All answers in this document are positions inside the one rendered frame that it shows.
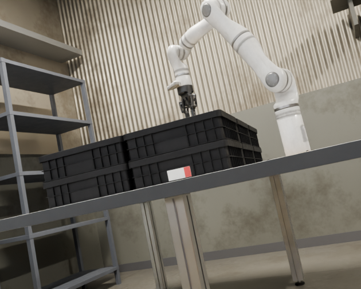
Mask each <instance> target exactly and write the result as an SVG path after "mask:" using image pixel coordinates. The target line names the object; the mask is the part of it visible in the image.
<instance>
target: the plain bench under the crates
mask: <svg viewBox="0 0 361 289"><path fill-rule="evenodd" d="M356 158H361V140H356V141H353V142H348V143H343V144H338V145H334V146H329V147H325V148H322V149H317V150H312V151H307V152H303V153H298V154H293V155H289V156H286V157H281V158H276V159H271V160H267V161H262V162H258V163H253V164H249V165H245V166H240V167H235V168H232V169H227V170H222V171H217V172H213V173H209V174H204V175H199V176H196V177H191V178H186V179H181V180H177V181H172V182H168V183H163V184H160V185H155V186H150V187H146V188H141V189H136V190H131V191H128V192H124V193H119V194H114V195H110V196H105V197H100V198H95V199H92V200H88V201H83V202H78V203H75V204H70V205H65V206H60V207H56V208H51V209H47V210H42V211H39V212H34V213H29V214H24V215H20V216H15V217H11V218H6V219H3V220H0V232H3V231H9V230H12V229H18V228H23V227H26V226H32V225H37V224H42V223H46V222H51V221H56V220H62V219H65V218H71V217H76V216H81V215H85V214H90V213H95V212H101V211H104V210H109V209H114V208H120V207H124V206H128V205H134V204H140V206H141V210H142V216H143V221H144V227H145V231H146V237H147V242H148V248H149V252H150V258H151V264H152V269H153V273H154V279H155V284H156V289H168V285H167V279H166V273H165V270H164V264H163V258H162V253H161V249H160V244H159V238H158V232H157V228H156V223H155V217H154V211H153V208H152V202H151V201H153V200H159V199H162V198H164V200H165V204H166V209H167V215H168V220H169V224H170V229H171V235H172V240H173V244H174V249H175V255H176V260H177V264H178V270H179V275H180V280H181V284H182V289H210V286H209V280H208V277H207V272H206V266H205V261H204V258H203V252H202V247H201V242H200V238H199V233H198V228H197V222H196V219H195V213H194V208H193V203H192V199H191V194H190V193H192V192H197V191H201V190H206V189H211V188H217V187H220V186H226V185H231V184H234V183H240V182H245V181H250V180H254V179H259V178H264V177H269V179H270V184H271V187H272V192H273V196H274V201H275V204H276V209H277V214H278V219H279V222H280V227H281V231H282V236H283V239H284V244H285V249H286V252H287V257H288V261H289V266H290V269H291V274H292V279H293V281H298V282H296V283H295V285H296V286H302V285H304V284H305V283H304V281H301V280H304V273H303V268H302V265H301V260H300V255H299V251H298V248H297V243H296V239H295V234H294V231H293V226H292V222H291V217H290V214H289V209H288V204H287V199H286V196H285V192H284V187H283V184H282V179H281V174H284V173H289V172H293V171H298V170H303V169H309V168H312V167H317V166H322V165H328V164H332V163H336V162H342V161H347V160H350V159H356Z"/></svg>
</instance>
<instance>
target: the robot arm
mask: <svg viewBox="0 0 361 289"><path fill-rule="evenodd" d="M201 14H202V16H203V18H204V19H203V20H202V21H200V22H199V23H197V24H195V25H194V26H192V27H191V28H190V29H189V30H188V31H187V32H186V33H185V34H184V35H183V36H182V37H181V38H180V40H179V44H180V45H170V46H169V47H168V48H167V58H168V60H169V62H170V64H171V66H172V68H173V70H174V74H175V81H174V82H172V83H171V84H170V85H169V86H167V90H168V91H170V90H173V89H176V88H177V91H178V95H179V96H181V101H179V106H180V110H181V113H184V114H185V118H188V117H190V114H189V108H190V109H191V110H190V111H191V116H194V115H196V111H195V109H196V107H197V96H196V93H195V94H192V93H193V92H194V90H193V85H192V81H191V77H190V73H189V68H188V66H187V64H185V63H182V62H181V61H182V60H185V59H187V58H188V56H189V54H190V52H191V50H192V48H193V47H194V46H195V45H196V44H197V42H198V41H199V40H200V39H201V38H202V37H203V36H205V35H206V34H207V33H208V32H209V31H211V30H212V29H213V28H214V29H216V30H217V31H218V32H219V33H220V34H221V36H222V37H223V38H224V39H225V40H226V41H227V42H228V43H229V44H230V45H231V47H232V48H233V49H234V50H235V51H236V52H237V54H238V55H239V56H240V57H241V58H242V59H243V60H244V61H245V62H246V63H247V64H248V66H250V67H251V68H252V70H254V72H255V73H256V75H257V76H258V78H259V79H260V80H261V82H262V83H263V85H264V86H265V88H266V89H268V90H269V91H271V92H274V94H275V98H276V103H275V104H274V106H273V108H274V113H275V116H276V120H277V124H278V129H279V132H280V135H281V140H282V144H283V147H284V152H285V155H286V156H289V155H293V154H298V153H302V152H306V151H307V150H308V151H310V150H311V148H310V145H309V141H308V137H307V133H306V130H305V129H306V128H305V127H304V122H303V119H302V115H301V111H300V107H299V94H298V91H297V87H296V82H295V78H294V76H293V74H292V72H291V71H289V70H287V69H284V68H279V67H277V66H276V65H275V64H274V63H272V62H271V61H270V59H268V58H267V57H266V55H265V53H264V51H263V49H262V47H261V44H260V43H259V41H258V40H257V39H256V38H255V36H254V35H253V34H252V33H251V32H250V31H249V30H247V28H245V27H243V26H242V25H240V24H238V23H236V22H234V21H232V20H231V19H229V18H228V16H229V14H230V5H229V2H228V1H227V0H204V1H203V2H202V4H201ZM186 109H187V110H186Z"/></svg>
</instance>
